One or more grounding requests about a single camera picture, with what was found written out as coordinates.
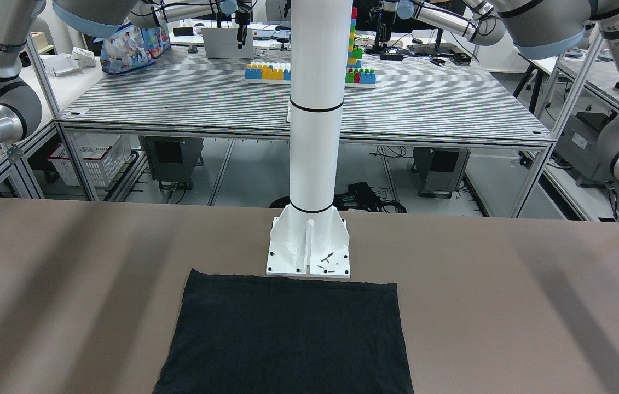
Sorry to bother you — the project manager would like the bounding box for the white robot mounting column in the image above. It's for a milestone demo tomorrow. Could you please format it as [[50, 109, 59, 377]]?
[[266, 1, 352, 279]]

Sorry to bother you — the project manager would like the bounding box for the colourful toy block set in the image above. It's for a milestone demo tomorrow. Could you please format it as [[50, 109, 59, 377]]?
[[245, 8, 377, 88]]

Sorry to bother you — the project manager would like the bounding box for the black graphic t-shirt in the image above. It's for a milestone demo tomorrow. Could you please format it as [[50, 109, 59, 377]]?
[[153, 271, 414, 393]]

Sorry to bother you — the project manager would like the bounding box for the white plastic basket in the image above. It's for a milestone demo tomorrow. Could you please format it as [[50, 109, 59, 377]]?
[[48, 133, 131, 188]]

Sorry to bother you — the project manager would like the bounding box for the striped aluminium work table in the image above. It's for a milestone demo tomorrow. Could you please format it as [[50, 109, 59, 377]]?
[[55, 44, 556, 218]]

